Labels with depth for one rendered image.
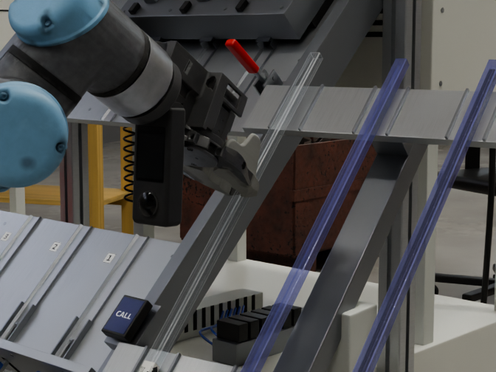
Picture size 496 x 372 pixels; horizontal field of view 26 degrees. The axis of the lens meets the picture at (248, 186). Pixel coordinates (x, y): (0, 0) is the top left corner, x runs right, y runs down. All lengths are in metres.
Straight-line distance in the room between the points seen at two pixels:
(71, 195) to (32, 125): 1.27
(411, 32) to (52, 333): 0.64
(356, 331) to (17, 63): 0.45
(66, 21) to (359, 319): 0.44
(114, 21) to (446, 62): 0.83
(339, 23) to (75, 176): 0.76
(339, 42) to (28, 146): 0.75
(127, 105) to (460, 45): 0.83
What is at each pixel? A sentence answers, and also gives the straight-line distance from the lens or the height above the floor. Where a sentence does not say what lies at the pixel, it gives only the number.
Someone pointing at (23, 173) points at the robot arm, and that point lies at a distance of 0.78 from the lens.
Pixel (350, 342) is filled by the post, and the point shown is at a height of 0.79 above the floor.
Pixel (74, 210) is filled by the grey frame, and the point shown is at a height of 0.78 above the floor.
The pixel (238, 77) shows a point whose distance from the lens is 1.48.
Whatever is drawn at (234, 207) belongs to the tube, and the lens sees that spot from 1.15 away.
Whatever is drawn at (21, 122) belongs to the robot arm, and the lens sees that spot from 0.78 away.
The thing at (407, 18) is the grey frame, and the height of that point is 1.13.
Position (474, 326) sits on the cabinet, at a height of 0.62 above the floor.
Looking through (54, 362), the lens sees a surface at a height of 0.73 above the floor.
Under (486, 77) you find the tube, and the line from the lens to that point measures 1.16.
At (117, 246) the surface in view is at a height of 0.84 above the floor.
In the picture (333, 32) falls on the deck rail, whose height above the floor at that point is 1.11.
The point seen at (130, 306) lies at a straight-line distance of 1.21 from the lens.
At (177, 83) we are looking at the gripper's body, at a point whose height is 1.06.
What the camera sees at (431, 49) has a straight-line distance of 1.65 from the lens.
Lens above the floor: 1.10
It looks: 8 degrees down
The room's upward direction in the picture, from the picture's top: straight up
